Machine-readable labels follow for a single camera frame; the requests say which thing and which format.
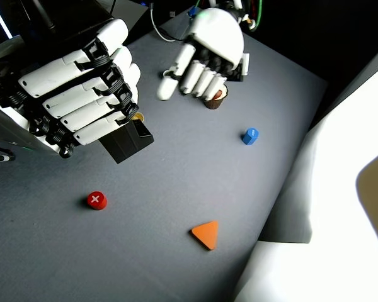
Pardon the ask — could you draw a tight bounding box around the blue hexagonal block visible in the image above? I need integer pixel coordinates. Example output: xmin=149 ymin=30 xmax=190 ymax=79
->
xmin=241 ymin=127 xmax=260 ymax=146

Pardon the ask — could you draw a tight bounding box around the red cylinder block white cross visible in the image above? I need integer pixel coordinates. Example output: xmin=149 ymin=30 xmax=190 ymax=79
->
xmin=87 ymin=191 xmax=108 ymax=211

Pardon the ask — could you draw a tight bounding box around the white light strip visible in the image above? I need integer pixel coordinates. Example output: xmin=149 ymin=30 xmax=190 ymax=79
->
xmin=0 ymin=0 xmax=13 ymax=39

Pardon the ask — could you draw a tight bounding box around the black walkie-talkie toy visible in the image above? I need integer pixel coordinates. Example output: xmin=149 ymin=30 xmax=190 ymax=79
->
xmin=17 ymin=0 xmax=154 ymax=164

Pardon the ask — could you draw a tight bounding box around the grey table cloth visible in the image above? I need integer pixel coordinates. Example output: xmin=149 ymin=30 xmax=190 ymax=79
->
xmin=0 ymin=8 xmax=330 ymax=302

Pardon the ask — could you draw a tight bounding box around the toy cupcake with heart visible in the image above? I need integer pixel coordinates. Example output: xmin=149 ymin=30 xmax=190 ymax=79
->
xmin=202 ymin=83 xmax=229 ymax=110

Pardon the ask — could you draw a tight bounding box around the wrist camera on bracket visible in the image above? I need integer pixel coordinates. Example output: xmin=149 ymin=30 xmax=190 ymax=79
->
xmin=226 ymin=53 xmax=250 ymax=83

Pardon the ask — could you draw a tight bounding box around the orange triangle block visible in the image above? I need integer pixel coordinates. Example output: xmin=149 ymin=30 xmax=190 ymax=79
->
xmin=191 ymin=220 xmax=219 ymax=252

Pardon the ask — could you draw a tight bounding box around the beige blurred panel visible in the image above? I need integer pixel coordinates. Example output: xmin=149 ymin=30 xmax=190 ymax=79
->
xmin=355 ymin=155 xmax=378 ymax=262

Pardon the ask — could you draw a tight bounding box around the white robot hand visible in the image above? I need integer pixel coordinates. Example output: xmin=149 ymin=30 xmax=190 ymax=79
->
xmin=0 ymin=18 xmax=142 ymax=160
xmin=156 ymin=8 xmax=246 ymax=101

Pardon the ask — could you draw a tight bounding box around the white cable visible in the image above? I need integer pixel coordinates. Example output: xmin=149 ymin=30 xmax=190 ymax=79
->
xmin=149 ymin=3 xmax=190 ymax=42

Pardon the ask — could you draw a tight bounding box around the white backdrop cloth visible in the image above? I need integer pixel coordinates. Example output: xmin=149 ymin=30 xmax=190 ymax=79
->
xmin=232 ymin=31 xmax=378 ymax=302

